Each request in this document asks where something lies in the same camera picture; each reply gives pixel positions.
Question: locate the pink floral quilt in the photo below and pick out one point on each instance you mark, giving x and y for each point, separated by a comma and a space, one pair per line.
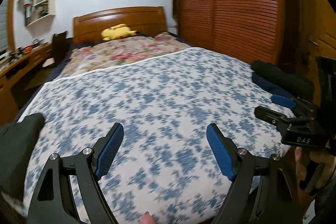
118, 53

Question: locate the blue floral bed sheet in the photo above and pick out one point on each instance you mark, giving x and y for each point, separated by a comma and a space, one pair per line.
157, 98

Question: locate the wooden door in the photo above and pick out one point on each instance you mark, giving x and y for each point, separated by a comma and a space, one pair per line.
315, 16

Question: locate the dark grey folded garment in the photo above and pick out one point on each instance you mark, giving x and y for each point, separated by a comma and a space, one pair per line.
15, 150

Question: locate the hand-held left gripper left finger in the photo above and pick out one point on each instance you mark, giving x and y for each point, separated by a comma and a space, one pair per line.
109, 153

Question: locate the wooden slatted wardrobe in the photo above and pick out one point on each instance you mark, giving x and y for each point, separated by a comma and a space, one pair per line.
231, 3

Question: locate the person's left hand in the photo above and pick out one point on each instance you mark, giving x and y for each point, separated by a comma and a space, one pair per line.
148, 219

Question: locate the grey window blind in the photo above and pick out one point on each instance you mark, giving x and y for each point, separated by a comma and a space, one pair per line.
4, 27

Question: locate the yellow plush toy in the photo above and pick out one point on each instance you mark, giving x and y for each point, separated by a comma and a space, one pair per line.
115, 32

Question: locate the wooden desk with cabinets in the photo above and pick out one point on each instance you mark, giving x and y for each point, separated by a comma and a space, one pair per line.
15, 64

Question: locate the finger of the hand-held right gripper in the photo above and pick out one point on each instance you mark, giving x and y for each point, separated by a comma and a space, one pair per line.
282, 101
267, 115

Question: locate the wooden headboard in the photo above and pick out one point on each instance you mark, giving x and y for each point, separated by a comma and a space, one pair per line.
118, 16

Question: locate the dark wooden chair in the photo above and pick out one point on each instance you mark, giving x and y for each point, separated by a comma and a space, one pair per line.
59, 45

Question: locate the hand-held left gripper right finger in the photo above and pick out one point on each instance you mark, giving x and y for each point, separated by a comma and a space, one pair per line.
221, 154

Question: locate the person's right hand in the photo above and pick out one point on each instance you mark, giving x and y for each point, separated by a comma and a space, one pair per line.
326, 161

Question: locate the dark blue bedsheet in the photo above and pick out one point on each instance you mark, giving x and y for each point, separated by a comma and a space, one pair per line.
73, 46

